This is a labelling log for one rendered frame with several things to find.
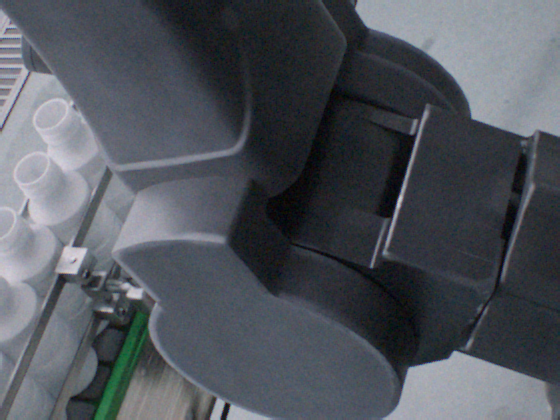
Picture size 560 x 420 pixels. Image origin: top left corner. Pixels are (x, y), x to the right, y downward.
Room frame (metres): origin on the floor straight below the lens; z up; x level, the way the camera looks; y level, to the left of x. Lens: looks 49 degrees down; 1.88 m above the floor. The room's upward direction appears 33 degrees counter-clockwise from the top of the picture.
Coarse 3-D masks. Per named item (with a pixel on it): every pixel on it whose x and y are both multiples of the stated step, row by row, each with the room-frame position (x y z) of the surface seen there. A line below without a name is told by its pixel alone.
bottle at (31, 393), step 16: (0, 352) 0.69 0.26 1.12; (0, 368) 0.68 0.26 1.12; (0, 384) 0.67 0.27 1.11; (32, 384) 0.69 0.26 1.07; (16, 400) 0.67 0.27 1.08; (32, 400) 0.67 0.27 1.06; (48, 400) 0.68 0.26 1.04; (16, 416) 0.66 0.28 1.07; (32, 416) 0.67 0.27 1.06; (48, 416) 0.67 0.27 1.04; (64, 416) 0.68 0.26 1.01
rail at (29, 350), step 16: (96, 192) 0.80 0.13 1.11; (96, 208) 0.79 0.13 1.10; (80, 224) 0.77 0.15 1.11; (80, 240) 0.76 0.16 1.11; (112, 272) 0.77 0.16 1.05; (48, 304) 0.72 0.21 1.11; (48, 320) 0.71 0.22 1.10; (96, 320) 0.73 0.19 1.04; (32, 336) 0.69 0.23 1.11; (32, 352) 0.68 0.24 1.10; (80, 352) 0.71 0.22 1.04; (16, 368) 0.67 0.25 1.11; (80, 368) 0.70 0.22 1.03; (16, 384) 0.66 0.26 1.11; (64, 384) 0.68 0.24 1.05; (0, 400) 0.65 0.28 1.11; (64, 400) 0.67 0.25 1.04; (0, 416) 0.64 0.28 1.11
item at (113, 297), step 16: (352, 0) 1.02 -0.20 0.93; (64, 256) 0.75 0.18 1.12; (80, 256) 0.74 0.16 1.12; (64, 272) 0.73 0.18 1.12; (80, 272) 0.72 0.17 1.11; (96, 272) 0.74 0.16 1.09; (96, 288) 0.72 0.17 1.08; (112, 288) 0.72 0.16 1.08; (128, 288) 0.70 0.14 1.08; (96, 304) 0.74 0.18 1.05; (112, 304) 0.73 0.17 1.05; (128, 304) 0.73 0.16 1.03; (144, 304) 0.68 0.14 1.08; (112, 320) 0.73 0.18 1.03
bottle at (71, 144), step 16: (48, 112) 0.88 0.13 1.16; (64, 112) 0.87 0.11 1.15; (48, 128) 0.85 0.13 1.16; (64, 128) 0.84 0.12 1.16; (80, 128) 0.85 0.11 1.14; (48, 144) 0.85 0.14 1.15; (64, 144) 0.84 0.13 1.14; (80, 144) 0.84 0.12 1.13; (96, 144) 0.84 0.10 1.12; (64, 160) 0.84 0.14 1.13; (80, 160) 0.83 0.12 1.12; (96, 160) 0.83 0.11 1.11; (96, 176) 0.83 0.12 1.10; (112, 176) 0.83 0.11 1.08; (112, 192) 0.83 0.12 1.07; (128, 192) 0.83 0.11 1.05; (112, 208) 0.83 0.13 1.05; (128, 208) 0.83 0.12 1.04
